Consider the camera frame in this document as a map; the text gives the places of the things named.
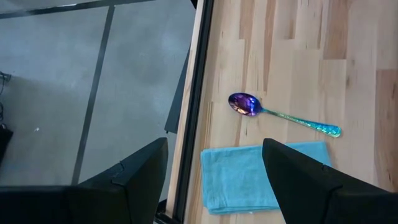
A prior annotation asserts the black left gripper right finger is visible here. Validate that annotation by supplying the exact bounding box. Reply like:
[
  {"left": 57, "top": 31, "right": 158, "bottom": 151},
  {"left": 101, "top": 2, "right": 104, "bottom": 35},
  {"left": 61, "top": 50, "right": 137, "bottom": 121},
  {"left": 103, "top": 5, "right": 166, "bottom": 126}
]
[{"left": 261, "top": 138, "right": 398, "bottom": 224}]

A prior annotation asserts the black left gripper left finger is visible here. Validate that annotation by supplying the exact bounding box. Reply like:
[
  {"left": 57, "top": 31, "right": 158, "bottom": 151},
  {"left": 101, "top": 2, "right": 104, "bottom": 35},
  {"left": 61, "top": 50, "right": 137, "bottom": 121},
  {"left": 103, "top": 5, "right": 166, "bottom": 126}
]
[{"left": 67, "top": 138, "right": 169, "bottom": 224}]

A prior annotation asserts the blue cloth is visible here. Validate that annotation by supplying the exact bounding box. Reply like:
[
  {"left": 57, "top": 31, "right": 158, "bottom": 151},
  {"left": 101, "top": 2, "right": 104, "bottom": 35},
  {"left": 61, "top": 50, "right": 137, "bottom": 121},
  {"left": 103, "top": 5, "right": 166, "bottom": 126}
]
[{"left": 200, "top": 140, "right": 333, "bottom": 215}]

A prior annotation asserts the iridescent spoon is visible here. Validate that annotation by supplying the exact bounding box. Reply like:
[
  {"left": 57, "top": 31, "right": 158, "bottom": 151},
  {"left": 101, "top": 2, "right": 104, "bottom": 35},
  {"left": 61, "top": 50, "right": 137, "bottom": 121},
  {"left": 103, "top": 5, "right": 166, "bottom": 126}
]
[{"left": 228, "top": 92, "right": 342, "bottom": 139}]

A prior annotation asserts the black table edge frame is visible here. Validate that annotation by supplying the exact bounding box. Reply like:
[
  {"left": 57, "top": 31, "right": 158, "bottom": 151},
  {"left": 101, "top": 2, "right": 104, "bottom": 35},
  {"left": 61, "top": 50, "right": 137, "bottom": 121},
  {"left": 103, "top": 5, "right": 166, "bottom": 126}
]
[{"left": 154, "top": 0, "right": 215, "bottom": 224}]

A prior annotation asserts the black under-table bracket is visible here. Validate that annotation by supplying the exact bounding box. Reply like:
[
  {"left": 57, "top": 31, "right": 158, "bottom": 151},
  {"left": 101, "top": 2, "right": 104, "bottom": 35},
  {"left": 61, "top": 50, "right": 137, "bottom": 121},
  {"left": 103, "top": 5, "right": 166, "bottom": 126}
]
[{"left": 164, "top": 46, "right": 191, "bottom": 134}]

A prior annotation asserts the black floor frame bar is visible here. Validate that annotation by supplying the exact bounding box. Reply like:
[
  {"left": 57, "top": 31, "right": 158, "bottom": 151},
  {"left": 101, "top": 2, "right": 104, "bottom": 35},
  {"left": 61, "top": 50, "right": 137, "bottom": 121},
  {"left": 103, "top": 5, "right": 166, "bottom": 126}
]
[
  {"left": 0, "top": 0, "right": 156, "bottom": 20},
  {"left": 70, "top": 5, "right": 116, "bottom": 186}
]

